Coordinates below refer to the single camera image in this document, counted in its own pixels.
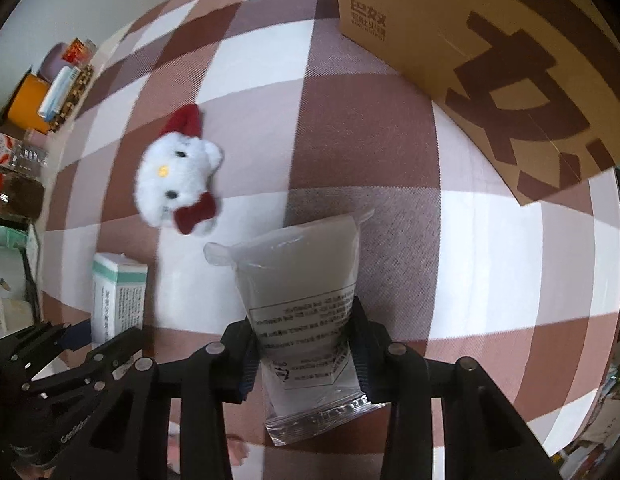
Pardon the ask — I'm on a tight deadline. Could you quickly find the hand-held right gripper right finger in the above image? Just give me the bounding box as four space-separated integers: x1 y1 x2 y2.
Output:
350 297 560 480

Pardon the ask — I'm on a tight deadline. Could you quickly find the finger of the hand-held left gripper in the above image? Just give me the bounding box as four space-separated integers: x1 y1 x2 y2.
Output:
24 326 144 402
0 323 72 387

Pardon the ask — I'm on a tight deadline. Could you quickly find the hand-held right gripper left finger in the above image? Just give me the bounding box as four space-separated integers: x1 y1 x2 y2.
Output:
55 320 261 480

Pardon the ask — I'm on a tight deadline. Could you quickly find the green white medicine box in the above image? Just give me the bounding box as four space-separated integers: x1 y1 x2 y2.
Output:
91 252 149 346

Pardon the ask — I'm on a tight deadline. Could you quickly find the white plastic pouch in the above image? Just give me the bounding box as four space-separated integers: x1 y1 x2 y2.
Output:
204 208 391 448

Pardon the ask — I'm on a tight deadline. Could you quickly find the brown cardboard box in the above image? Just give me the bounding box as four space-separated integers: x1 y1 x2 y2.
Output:
332 0 620 207

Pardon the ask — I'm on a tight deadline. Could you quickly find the clear plastic container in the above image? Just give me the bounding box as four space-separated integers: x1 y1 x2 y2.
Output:
12 130 51 181

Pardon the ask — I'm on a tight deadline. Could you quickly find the jar with brown contents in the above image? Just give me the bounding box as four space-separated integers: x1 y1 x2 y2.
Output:
0 172 46 223

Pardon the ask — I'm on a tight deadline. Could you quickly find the red white carton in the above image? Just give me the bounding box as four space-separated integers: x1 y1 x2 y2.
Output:
0 130 21 168

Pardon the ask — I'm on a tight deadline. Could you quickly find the white cat plush toy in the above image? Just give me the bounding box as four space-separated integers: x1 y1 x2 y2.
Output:
135 104 225 236

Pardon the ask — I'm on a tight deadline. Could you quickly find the orange box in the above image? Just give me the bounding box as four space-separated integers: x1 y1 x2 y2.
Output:
0 74 51 133

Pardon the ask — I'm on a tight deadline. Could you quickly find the blue white plastic pack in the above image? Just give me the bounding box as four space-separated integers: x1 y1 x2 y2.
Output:
38 66 81 121

